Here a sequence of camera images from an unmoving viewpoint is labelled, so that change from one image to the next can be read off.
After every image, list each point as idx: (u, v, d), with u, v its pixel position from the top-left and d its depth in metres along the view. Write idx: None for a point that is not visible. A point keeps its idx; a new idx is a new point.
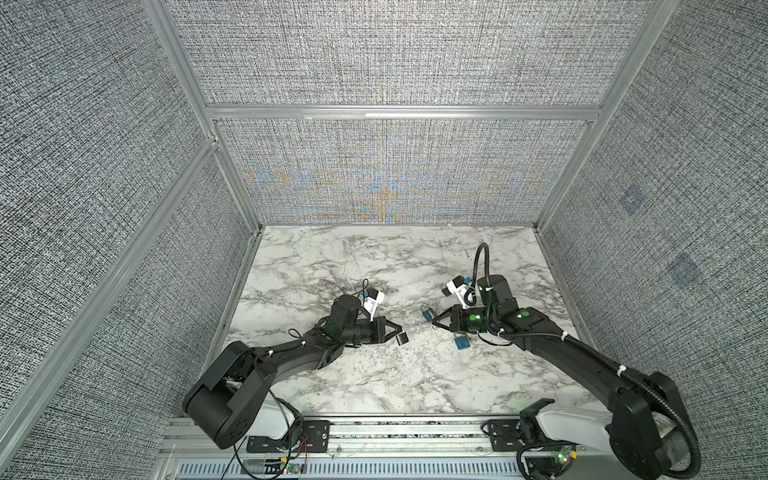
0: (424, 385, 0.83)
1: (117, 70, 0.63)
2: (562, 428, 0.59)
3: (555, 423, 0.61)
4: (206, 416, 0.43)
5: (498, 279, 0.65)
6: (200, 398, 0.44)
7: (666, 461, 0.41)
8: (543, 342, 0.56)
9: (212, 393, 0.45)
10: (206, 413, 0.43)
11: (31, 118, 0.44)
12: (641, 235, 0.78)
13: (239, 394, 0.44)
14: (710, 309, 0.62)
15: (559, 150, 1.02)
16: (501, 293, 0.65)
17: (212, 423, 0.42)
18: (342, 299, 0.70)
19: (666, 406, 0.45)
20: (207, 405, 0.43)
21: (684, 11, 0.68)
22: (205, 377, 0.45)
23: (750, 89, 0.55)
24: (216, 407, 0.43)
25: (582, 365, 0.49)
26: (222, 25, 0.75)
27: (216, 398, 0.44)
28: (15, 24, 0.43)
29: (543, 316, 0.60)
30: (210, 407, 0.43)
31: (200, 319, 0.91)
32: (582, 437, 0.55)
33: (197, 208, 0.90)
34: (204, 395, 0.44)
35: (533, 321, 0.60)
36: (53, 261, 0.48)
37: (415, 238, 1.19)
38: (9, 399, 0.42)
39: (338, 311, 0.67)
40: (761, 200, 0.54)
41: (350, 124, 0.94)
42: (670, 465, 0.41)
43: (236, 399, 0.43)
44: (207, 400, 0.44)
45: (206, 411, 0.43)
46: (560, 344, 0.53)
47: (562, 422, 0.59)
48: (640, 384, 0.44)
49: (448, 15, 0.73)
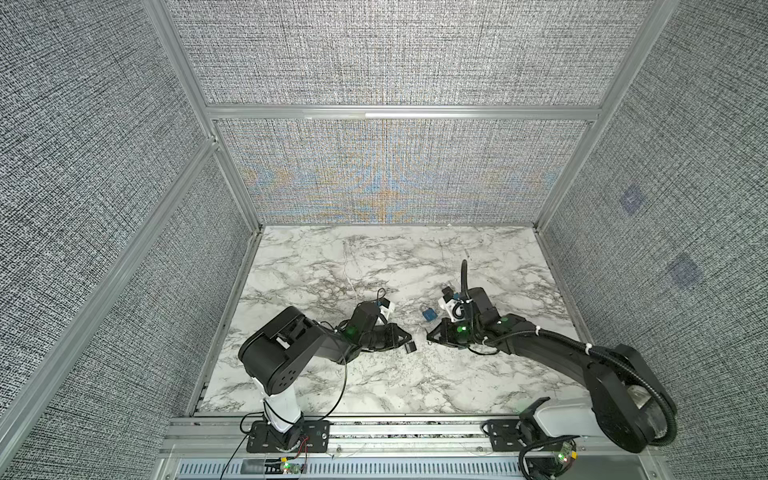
0: (424, 385, 0.83)
1: (117, 70, 0.63)
2: (557, 423, 0.60)
3: (550, 419, 0.62)
4: (261, 364, 0.48)
5: (476, 290, 0.70)
6: (254, 348, 0.49)
7: (647, 431, 0.42)
8: (519, 342, 0.60)
9: (267, 345, 0.50)
10: (260, 362, 0.48)
11: (31, 119, 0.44)
12: (642, 235, 0.78)
13: (295, 350, 0.49)
14: (710, 309, 0.62)
15: (559, 150, 1.02)
16: (482, 303, 0.70)
17: (267, 369, 0.47)
18: (365, 303, 0.78)
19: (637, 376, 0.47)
20: (261, 355, 0.49)
21: (684, 11, 0.68)
22: (265, 330, 0.52)
23: (750, 89, 0.55)
24: (269, 357, 0.48)
25: (561, 353, 0.52)
26: (222, 25, 0.75)
27: (268, 350, 0.49)
28: (15, 24, 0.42)
29: (520, 318, 0.65)
30: (263, 357, 0.48)
31: (200, 319, 0.91)
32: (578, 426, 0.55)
33: (197, 208, 0.90)
34: (260, 347, 0.49)
35: (512, 324, 0.64)
36: (53, 261, 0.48)
37: (415, 238, 1.19)
38: (10, 399, 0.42)
39: (360, 314, 0.74)
40: (761, 200, 0.54)
41: (350, 124, 0.94)
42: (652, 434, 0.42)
43: (291, 354, 0.49)
44: (260, 352, 0.49)
45: (260, 361, 0.48)
46: (534, 340, 0.57)
47: (556, 417, 0.60)
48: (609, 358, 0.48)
49: (448, 15, 0.73)
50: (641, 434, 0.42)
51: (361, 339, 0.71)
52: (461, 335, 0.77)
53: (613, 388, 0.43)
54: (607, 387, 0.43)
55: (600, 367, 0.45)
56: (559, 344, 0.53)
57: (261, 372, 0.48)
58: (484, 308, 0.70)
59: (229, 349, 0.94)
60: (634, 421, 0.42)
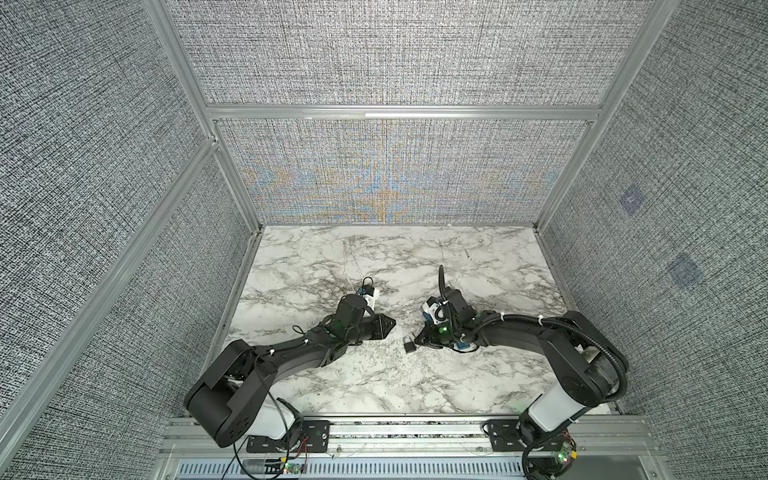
0: (424, 385, 0.83)
1: (117, 70, 0.63)
2: (550, 415, 0.61)
3: (544, 413, 0.62)
4: (209, 415, 0.43)
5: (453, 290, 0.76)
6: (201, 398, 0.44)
7: (603, 383, 0.46)
8: (489, 331, 0.65)
9: (212, 392, 0.45)
10: (208, 411, 0.43)
11: (31, 119, 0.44)
12: (641, 235, 0.78)
13: (239, 394, 0.43)
14: (710, 309, 0.62)
15: (559, 150, 1.02)
16: (459, 302, 0.75)
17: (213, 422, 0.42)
18: (352, 296, 0.71)
19: (582, 334, 0.53)
20: (207, 404, 0.44)
21: (684, 11, 0.68)
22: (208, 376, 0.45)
23: (750, 89, 0.55)
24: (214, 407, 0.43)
25: (520, 330, 0.57)
26: (222, 25, 0.75)
27: (214, 398, 0.44)
28: (15, 24, 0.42)
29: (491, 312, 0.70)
30: (211, 406, 0.43)
31: (200, 319, 0.91)
32: (565, 411, 0.57)
33: (197, 208, 0.90)
34: (207, 394, 0.44)
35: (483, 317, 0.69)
36: (53, 261, 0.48)
37: (415, 238, 1.19)
38: (9, 399, 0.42)
39: (346, 308, 0.68)
40: (761, 200, 0.54)
41: (350, 124, 0.94)
42: (604, 386, 0.46)
43: (235, 400, 0.43)
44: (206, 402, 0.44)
45: (208, 411, 0.43)
46: (501, 325, 0.62)
47: (546, 410, 0.61)
48: (559, 324, 0.53)
49: (448, 15, 0.73)
50: (596, 387, 0.45)
51: (346, 336, 0.70)
52: (443, 335, 0.81)
53: (561, 346, 0.48)
54: (557, 348, 0.48)
55: (550, 333, 0.49)
56: (520, 322, 0.58)
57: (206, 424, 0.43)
58: (461, 307, 0.75)
59: None
60: (586, 373, 0.46)
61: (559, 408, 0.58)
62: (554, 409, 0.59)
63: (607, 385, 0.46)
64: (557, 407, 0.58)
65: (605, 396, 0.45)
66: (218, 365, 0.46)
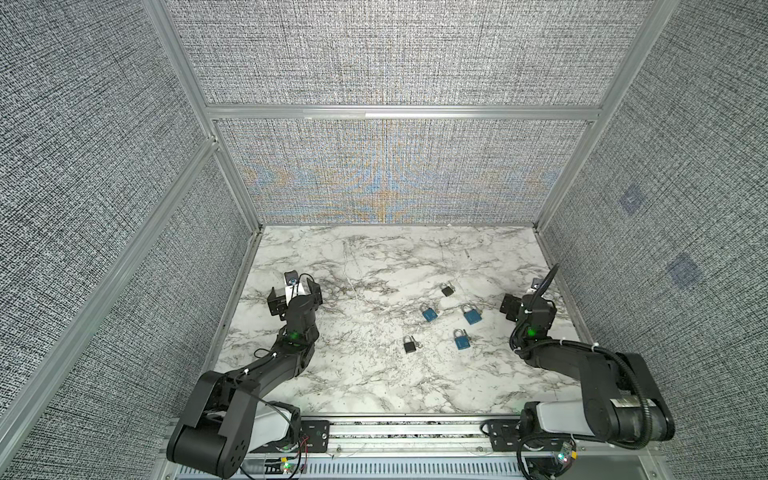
0: (424, 385, 0.83)
1: (117, 70, 0.63)
2: (553, 416, 0.61)
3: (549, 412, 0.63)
4: (204, 453, 0.41)
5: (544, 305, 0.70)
6: (190, 437, 0.42)
7: (627, 431, 0.43)
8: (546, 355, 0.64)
9: (199, 431, 0.42)
10: (205, 446, 0.41)
11: (31, 119, 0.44)
12: (642, 235, 0.78)
13: (229, 418, 0.43)
14: (710, 309, 0.62)
15: (559, 150, 1.02)
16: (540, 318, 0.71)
17: (211, 454, 0.41)
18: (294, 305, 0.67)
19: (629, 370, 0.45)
20: (200, 443, 0.41)
21: (684, 11, 0.68)
22: (186, 417, 0.43)
23: (750, 89, 0.55)
24: (205, 443, 0.41)
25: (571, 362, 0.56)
26: (222, 25, 0.75)
27: (203, 435, 0.42)
28: (15, 24, 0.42)
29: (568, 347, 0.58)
30: (203, 442, 0.41)
31: (200, 320, 0.91)
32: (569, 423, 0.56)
33: (197, 208, 0.90)
34: (194, 433, 0.42)
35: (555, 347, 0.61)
36: (53, 261, 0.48)
37: (415, 238, 1.19)
38: (9, 399, 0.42)
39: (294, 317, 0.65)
40: (761, 200, 0.54)
41: (350, 124, 0.94)
42: (629, 429, 0.43)
43: (226, 425, 0.42)
44: (195, 441, 0.41)
45: (201, 447, 0.41)
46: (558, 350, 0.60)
47: (554, 411, 0.61)
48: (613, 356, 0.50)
49: (448, 15, 0.73)
50: (616, 423, 0.43)
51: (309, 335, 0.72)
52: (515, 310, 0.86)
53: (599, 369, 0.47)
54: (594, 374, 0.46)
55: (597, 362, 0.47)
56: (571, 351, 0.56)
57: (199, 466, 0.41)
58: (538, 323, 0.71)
59: (229, 349, 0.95)
60: (610, 413, 0.43)
61: (567, 417, 0.57)
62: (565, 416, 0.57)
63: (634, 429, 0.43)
64: (569, 417, 0.56)
65: (627, 438, 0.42)
66: (196, 401, 0.44)
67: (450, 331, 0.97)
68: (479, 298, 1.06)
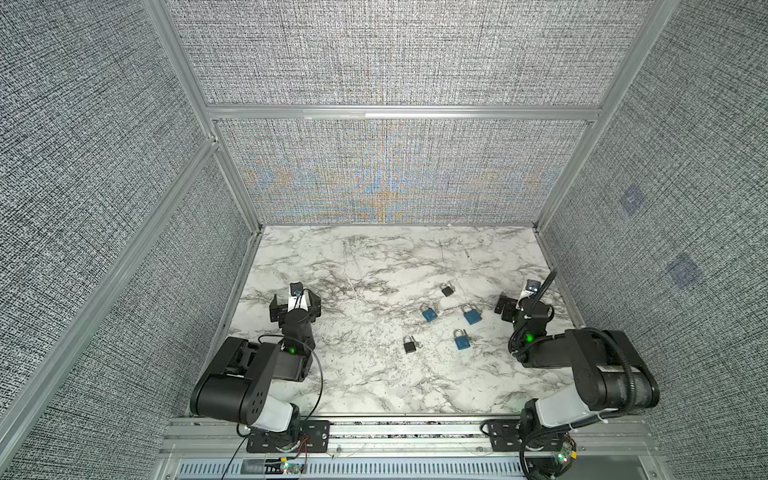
0: (424, 385, 0.83)
1: (117, 70, 0.63)
2: (553, 412, 0.61)
3: (549, 408, 0.63)
4: (229, 396, 0.44)
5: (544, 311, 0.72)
6: (212, 389, 0.45)
7: (615, 397, 0.45)
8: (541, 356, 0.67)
9: (223, 378, 0.46)
10: (230, 390, 0.45)
11: (31, 118, 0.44)
12: (642, 235, 0.78)
13: (255, 365, 0.48)
14: (710, 309, 0.62)
15: (559, 150, 1.02)
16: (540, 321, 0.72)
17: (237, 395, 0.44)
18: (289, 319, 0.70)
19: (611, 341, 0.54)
20: (223, 390, 0.45)
21: (684, 11, 0.68)
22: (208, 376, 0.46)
23: (750, 89, 0.55)
24: (228, 389, 0.45)
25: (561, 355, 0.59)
26: (222, 25, 0.75)
27: (225, 384, 0.45)
28: (15, 24, 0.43)
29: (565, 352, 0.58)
30: (227, 389, 0.45)
31: (200, 320, 0.91)
32: (566, 413, 0.57)
33: (197, 208, 0.90)
34: (219, 380, 0.46)
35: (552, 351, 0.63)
36: (53, 261, 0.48)
37: (415, 238, 1.19)
38: (9, 399, 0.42)
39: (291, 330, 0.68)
40: (761, 200, 0.54)
41: (350, 124, 0.94)
42: (616, 393, 0.45)
43: (253, 370, 0.47)
44: (218, 389, 0.45)
45: (225, 393, 0.44)
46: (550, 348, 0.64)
47: (550, 401, 0.63)
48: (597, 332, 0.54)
49: (448, 15, 0.73)
50: (603, 389, 0.45)
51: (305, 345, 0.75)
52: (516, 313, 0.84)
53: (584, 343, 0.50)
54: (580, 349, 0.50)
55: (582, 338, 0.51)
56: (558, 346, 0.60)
57: (224, 409, 0.44)
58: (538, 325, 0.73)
59: None
60: (598, 381, 0.46)
61: (563, 406, 0.58)
62: (558, 403, 0.60)
63: (620, 394, 0.45)
64: (565, 405, 0.57)
65: (615, 403, 0.46)
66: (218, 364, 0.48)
67: (450, 331, 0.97)
68: (480, 298, 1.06)
